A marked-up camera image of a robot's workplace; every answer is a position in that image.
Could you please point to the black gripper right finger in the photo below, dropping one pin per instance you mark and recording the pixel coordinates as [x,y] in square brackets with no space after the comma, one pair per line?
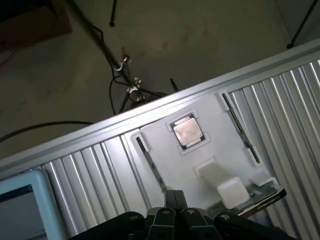
[195,225]

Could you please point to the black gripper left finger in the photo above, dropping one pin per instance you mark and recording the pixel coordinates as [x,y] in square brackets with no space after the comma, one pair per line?
[160,225]

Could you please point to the white plastic parts rack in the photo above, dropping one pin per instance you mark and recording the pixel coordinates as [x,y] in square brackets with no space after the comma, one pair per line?
[180,170]

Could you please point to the black disk drive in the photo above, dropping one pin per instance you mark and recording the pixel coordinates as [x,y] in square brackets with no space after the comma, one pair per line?
[267,201]

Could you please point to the silver CPU chip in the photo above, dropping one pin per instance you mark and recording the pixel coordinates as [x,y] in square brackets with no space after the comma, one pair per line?
[188,131]

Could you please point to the light blue teach pendant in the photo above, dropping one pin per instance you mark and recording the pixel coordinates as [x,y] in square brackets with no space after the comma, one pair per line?
[15,212]

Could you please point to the black tripod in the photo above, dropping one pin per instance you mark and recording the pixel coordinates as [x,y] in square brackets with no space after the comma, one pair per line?
[110,56]

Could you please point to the black tripod leg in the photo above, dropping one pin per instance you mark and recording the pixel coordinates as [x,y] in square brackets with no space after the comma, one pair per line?
[302,25]
[113,12]

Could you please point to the brown cardboard box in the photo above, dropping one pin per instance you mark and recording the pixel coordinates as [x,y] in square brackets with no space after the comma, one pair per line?
[32,27]

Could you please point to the aluminium table frame rail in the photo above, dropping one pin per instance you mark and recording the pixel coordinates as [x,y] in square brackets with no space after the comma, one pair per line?
[160,102]

